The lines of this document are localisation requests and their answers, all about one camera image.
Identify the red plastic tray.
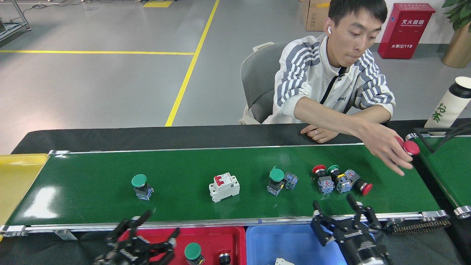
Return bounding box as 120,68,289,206
117,226,247,265

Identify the green potted plant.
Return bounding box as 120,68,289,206
442,0,471,32

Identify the green mushroom button switch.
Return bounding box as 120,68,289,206
131,174,155,201
266,167,286,197
184,242,205,265

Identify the person's right hand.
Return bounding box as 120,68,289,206
355,121,414,176

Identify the silver metal rack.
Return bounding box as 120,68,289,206
0,0,32,40

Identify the brown cardboard box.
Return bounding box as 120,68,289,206
302,0,331,32

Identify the red fire extinguisher cabinet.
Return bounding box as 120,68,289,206
378,3,436,60

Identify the yellow plastic tray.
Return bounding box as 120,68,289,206
0,153,49,227

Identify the green conveyor belt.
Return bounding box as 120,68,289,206
0,142,450,238
405,132,471,219

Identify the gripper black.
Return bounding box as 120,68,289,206
94,210,181,265
311,194,387,262

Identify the blue plastic tray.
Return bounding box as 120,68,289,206
245,222,381,265

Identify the grey office chair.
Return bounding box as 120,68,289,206
239,42,289,125

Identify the black drive chain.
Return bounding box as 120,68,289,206
385,217,451,236

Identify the person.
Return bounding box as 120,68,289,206
263,0,396,124

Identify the black metal bracket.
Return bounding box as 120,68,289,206
414,123,471,154

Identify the black table cover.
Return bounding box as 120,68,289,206
11,119,471,155

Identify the person's left hand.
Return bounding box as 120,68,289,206
300,124,341,144

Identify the black floor cable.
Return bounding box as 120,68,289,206
20,0,122,11

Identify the white bottle black lid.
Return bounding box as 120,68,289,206
424,76,471,136

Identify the gold plant pot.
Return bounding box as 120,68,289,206
442,22,471,68

